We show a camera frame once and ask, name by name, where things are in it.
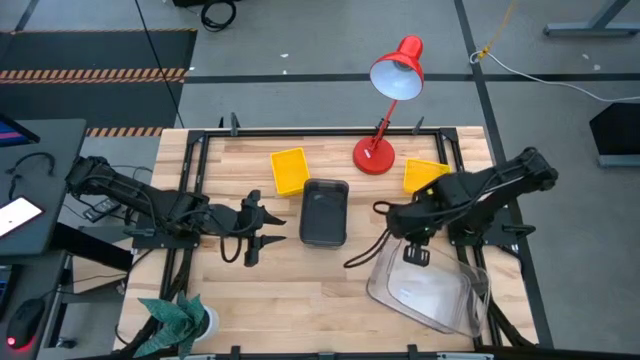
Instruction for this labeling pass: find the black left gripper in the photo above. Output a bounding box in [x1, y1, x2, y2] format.
[204, 188, 288, 268]

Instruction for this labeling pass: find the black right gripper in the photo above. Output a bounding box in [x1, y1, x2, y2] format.
[387, 196, 445, 268]

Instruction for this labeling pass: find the white plant pot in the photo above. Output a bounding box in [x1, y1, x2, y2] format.
[192, 305, 221, 344]

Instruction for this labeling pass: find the red desk lamp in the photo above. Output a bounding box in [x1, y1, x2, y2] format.
[352, 34, 426, 177]

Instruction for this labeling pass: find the teal cloth on cup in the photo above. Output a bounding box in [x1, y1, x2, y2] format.
[133, 292, 209, 360]

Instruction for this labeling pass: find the black power adapter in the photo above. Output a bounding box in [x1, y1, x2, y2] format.
[82, 197, 122, 224]

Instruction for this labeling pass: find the dark grey side desk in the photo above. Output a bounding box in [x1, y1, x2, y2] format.
[0, 118, 89, 257]

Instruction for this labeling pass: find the black hazard-striped floor mat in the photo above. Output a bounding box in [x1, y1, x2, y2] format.
[0, 28, 199, 137]

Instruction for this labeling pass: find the black box on grey base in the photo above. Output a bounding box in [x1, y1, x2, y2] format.
[588, 102, 640, 168]

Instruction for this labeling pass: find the white-screen phone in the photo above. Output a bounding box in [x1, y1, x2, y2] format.
[0, 196, 44, 239]

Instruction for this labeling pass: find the black computer mouse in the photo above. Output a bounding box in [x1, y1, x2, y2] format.
[5, 297, 47, 351]

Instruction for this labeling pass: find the black keyboard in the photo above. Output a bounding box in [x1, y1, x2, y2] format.
[0, 263, 24, 321]

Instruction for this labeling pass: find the computer monitor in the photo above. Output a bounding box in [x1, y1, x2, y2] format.
[0, 113, 41, 149]

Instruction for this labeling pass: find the grey metal table foot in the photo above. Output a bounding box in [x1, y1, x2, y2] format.
[13, 0, 40, 34]
[543, 0, 640, 38]

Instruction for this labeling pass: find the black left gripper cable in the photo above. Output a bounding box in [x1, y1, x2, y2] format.
[219, 232, 245, 265]

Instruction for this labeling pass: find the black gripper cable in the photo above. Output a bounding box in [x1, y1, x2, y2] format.
[219, 232, 245, 265]
[343, 200, 401, 269]

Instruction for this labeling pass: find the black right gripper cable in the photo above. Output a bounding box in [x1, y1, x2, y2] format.
[343, 200, 401, 269]

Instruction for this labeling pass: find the black metal table frame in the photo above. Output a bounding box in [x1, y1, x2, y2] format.
[115, 127, 539, 360]

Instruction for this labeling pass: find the long thin black cable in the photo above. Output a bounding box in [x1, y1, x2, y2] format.
[133, 0, 185, 129]

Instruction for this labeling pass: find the coiled black cable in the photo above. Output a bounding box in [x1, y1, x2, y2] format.
[199, 0, 238, 33]

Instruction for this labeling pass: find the white floor cable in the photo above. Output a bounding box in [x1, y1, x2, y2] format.
[468, 49, 640, 104]

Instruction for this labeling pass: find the thin black looped cable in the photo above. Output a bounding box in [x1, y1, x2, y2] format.
[5, 151, 56, 201]

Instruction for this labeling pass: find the yellow floor cable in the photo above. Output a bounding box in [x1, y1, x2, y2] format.
[477, 0, 519, 61]

